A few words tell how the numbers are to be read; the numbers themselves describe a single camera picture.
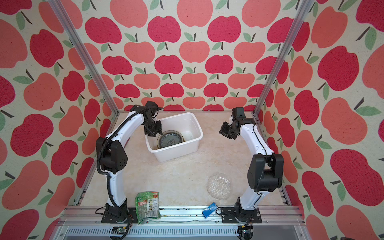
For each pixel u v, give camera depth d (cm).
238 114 70
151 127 79
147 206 76
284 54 86
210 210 73
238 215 68
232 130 75
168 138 99
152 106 77
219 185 84
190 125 101
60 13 71
